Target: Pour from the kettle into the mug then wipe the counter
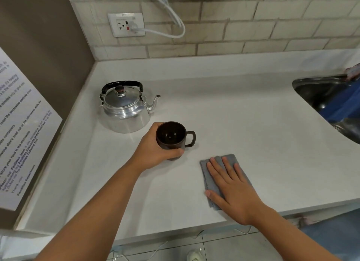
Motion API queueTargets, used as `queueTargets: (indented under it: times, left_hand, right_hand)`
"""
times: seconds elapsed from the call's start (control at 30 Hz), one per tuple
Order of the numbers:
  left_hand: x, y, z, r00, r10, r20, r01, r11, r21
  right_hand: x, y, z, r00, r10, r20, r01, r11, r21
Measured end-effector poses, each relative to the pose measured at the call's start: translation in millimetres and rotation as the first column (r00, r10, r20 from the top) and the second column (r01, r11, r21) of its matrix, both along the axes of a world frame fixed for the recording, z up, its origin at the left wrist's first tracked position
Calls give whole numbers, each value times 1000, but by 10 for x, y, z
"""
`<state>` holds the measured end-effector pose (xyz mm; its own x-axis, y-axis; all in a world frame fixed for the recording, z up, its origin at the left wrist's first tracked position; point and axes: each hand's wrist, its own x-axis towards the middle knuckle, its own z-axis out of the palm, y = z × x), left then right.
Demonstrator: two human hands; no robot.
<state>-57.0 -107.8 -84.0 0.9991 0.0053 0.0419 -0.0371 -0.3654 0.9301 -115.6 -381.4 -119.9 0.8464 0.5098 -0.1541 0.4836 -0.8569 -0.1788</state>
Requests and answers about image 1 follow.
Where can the person's right hand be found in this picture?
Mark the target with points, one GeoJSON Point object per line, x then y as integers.
{"type": "Point", "coordinates": [239, 196]}

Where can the grey cloth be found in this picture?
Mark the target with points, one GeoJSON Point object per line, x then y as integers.
{"type": "Point", "coordinates": [206, 173]}

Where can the person's right forearm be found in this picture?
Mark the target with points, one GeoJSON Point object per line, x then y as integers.
{"type": "Point", "coordinates": [292, 235]}

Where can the pinkish sponge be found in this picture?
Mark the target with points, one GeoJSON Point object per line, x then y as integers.
{"type": "Point", "coordinates": [353, 71]}

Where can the white power plug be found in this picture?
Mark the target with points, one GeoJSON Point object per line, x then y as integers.
{"type": "Point", "coordinates": [136, 28]}

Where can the person's blue jeans leg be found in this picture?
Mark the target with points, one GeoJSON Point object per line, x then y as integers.
{"type": "Point", "coordinates": [334, 238]}

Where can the person's right little finger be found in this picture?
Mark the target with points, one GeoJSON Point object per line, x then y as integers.
{"type": "Point", "coordinates": [241, 175]}

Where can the small white floor device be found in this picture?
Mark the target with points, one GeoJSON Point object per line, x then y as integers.
{"type": "Point", "coordinates": [195, 255]}

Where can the person's left hand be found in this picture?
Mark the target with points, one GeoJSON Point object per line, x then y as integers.
{"type": "Point", "coordinates": [149, 153]}

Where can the white printed paper notice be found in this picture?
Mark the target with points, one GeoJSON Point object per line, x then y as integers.
{"type": "Point", "coordinates": [19, 134]}

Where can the person's right middle finger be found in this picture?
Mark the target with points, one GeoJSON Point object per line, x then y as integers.
{"type": "Point", "coordinates": [222, 169]}

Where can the person's left forearm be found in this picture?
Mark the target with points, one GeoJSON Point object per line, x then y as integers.
{"type": "Point", "coordinates": [95, 213]}

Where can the person's left thumb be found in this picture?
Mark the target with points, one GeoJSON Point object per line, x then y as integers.
{"type": "Point", "coordinates": [175, 153]}

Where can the blue item in sink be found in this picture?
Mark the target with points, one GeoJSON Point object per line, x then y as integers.
{"type": "Point", "coordinates": [341, 103]}

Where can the stainless steel sink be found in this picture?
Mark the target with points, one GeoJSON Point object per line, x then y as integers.
{"type": "Point", "coordinates": [312, 93]}

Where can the dark brown mug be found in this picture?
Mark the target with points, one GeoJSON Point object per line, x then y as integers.
{"type": "Point", "coordinates": [170, 135]}

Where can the white wall outlet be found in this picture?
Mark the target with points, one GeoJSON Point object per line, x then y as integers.
{"type": "Point", "coordinates": [118, 24]}

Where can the person's right thumb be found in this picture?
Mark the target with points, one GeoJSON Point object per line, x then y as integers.
{"type": "Point", "coordinates": [215, 196]}

